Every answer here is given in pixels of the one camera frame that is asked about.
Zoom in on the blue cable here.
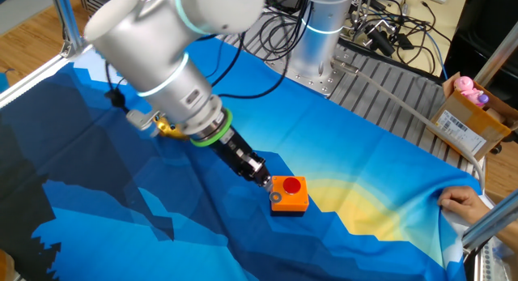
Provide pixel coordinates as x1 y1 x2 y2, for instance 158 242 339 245
420 28 450 82

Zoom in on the black striped metal rack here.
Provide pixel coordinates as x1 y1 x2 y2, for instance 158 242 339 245
78 0 134 17

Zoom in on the person's right forearm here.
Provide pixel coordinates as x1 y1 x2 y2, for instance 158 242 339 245
477 198 518 244

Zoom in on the clear plastic bag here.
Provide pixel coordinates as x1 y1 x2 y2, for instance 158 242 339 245
473 236 518 281

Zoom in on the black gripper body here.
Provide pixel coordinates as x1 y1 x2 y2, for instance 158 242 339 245
210 128 257 175

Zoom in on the green wrist adapter ring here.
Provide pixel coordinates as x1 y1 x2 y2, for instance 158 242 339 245
189 108 235 148

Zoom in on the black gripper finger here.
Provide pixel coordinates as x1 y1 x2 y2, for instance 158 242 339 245
238 167 268 192
250 151 273 191

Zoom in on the beige flexible hose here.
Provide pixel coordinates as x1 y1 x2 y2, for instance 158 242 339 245
331 60 486 191

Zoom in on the cardboard box with barcode label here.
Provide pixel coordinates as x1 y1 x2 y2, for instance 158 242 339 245
427 71 518 163

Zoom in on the blue mountain print cloth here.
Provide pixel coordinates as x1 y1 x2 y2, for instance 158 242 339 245
0 36 485 281

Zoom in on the aluminium table edge rail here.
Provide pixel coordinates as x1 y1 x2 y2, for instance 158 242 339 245
0 45 98 110

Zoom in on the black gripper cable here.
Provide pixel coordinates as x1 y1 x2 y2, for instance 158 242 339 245
204 29 293 100

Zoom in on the golden piggy bank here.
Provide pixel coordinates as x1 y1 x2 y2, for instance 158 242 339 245
155 113 191 141

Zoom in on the black cabinet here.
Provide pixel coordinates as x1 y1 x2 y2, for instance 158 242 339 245
443 0 518 98

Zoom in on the orange box red button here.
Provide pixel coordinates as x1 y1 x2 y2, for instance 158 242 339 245
269 175 311 217

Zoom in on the black cable tangle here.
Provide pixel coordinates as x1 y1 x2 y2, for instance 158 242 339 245
343 0 454 75

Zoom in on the black camera cable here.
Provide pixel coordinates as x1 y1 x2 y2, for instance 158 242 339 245
104 62 130 112

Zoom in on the aluminium frame post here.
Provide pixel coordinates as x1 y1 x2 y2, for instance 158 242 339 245
461 189 518 252
472 19 518 87
49 0 91 58

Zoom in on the person's right hand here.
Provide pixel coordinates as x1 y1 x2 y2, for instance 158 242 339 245
437 185 491 226

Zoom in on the beige desk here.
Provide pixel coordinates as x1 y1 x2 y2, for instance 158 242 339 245
343 0 473 78

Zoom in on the black cable bundle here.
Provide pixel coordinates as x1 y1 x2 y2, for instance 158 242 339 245
258 0 315 63

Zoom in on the pink plastic toy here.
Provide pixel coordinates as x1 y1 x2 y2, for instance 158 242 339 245
452 75 485 106

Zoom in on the silver base mounting plate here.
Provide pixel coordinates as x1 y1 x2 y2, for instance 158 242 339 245
265 49 349 99

